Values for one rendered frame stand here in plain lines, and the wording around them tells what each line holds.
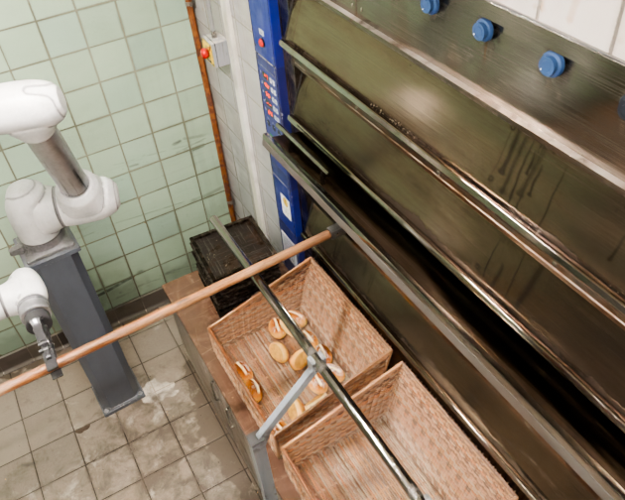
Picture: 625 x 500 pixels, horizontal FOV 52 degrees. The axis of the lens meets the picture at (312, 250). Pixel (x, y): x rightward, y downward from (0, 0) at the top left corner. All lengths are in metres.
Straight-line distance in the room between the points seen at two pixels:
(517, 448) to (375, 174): 0.83
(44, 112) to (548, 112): 1.31
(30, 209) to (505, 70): 1.72
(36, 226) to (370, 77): 1.37
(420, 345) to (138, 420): 1.62
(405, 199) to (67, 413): 2.17
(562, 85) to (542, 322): 0.52
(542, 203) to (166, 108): 2.06
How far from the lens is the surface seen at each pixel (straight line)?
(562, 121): 1.23
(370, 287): 2.17
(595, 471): 1.36
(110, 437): 3.21
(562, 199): 1.28
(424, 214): 1.67
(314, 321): 2.58
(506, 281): 1.51
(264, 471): 2.05
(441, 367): 1.98
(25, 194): 2.45
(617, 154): 1.18
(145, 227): 3.31
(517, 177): 1.34
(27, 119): 1.94
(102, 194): 2.42
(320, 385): 2.37
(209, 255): 2.61
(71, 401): 3.40
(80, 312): 2.79
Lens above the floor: 2.59
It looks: 43 degrees down
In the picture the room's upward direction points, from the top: 6 degrees counter-clockwise
